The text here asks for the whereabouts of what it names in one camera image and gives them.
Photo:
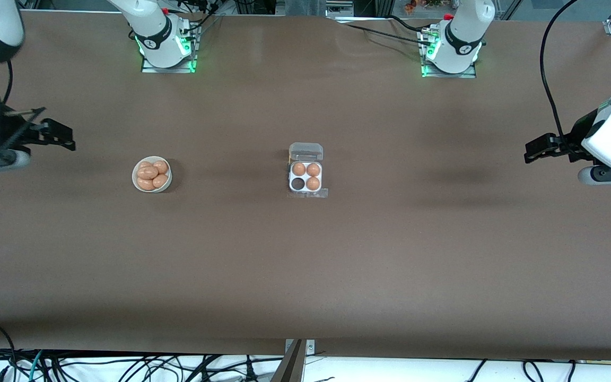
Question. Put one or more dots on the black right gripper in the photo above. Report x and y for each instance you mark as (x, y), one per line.
(9, 132)

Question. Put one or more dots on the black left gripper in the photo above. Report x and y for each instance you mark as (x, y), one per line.
(574, 142)

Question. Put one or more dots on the clear plastic egg box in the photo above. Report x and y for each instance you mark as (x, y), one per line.
(305, 151)

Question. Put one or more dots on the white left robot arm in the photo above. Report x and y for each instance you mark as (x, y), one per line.
(464, 32)

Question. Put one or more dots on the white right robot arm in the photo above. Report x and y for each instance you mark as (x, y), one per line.
(149, 26)

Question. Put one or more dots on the white round bowl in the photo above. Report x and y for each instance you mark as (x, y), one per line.
(170, 178)

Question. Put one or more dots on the orange background items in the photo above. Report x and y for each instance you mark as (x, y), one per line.
(411, 6)

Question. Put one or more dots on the person in grey trousers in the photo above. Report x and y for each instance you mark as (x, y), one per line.
(308, 6)

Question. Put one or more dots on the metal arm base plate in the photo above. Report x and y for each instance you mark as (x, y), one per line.
(151, 69)
(467, 74)

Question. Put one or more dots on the small metal bracket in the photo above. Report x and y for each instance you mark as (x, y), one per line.
(310, 347)

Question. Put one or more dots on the dark camera stand leg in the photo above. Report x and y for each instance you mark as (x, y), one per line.
(289, 369)

